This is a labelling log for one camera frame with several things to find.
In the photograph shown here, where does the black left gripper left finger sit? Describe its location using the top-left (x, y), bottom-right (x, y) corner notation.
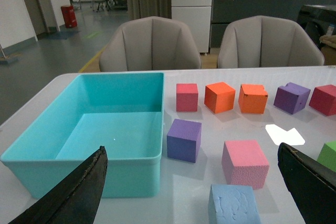
top-left (11, 146), bottom-right (108, 223)

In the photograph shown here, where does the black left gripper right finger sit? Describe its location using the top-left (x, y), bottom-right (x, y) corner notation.
top-left (277, 143), bottom-right (335, 223)

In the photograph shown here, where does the light blue foam cube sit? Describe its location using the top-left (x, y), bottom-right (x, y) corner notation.
top-left (208, 184), bottom-right (261, 223)

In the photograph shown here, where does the green foam cube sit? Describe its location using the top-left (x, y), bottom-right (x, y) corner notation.
top-left (317, 141), bottom-right (336, 172)

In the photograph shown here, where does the pink foam cube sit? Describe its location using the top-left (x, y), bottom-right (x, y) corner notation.
top-left (222, 140), bottom-right (269, 190)

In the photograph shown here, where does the dark red foam cube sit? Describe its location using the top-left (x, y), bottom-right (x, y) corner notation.
top-left (309, 84), bottom-right (336, 116)

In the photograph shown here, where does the notched purple foam cube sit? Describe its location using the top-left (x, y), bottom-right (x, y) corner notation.
top-left (274, 82), bottom-right (311, 114)

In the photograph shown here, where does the turquoise plastic bin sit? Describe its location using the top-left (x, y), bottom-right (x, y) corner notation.
top-left (1, 72), bottom-right (164, 198)

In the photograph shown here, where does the chipped orange foam cube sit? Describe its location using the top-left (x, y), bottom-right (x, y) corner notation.
top-left (238, 84), bottom-right (268, 114)

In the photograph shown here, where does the violet foam cube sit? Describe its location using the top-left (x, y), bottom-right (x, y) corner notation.
top-left (166, 119), bottom-right (202, 163)

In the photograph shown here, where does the crimson foam cube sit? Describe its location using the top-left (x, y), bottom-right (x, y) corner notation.
top-left (176, 83), bottom-right (198, 112)

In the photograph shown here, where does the right grey armchair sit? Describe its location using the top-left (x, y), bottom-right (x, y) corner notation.
top-left (217, 16), bottom-right (324, 69)

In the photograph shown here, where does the grey armchair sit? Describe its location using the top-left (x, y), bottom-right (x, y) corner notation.
top-left (99, 16), bottom-right (202, 72)
top-left (217, 16), bottom-right (324, 69)

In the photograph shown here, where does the left grey armchair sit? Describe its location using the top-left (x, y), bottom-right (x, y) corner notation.
top-left (99, 16), bottom-right (202, 72)

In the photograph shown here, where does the dark grey counter cabinet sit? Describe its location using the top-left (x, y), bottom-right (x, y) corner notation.
top-left (210, 0), bottom-right (335, 48)

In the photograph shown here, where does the white drawer cabinet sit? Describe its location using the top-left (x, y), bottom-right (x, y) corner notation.
top-left (171, 0), bottom-right (212, 54)

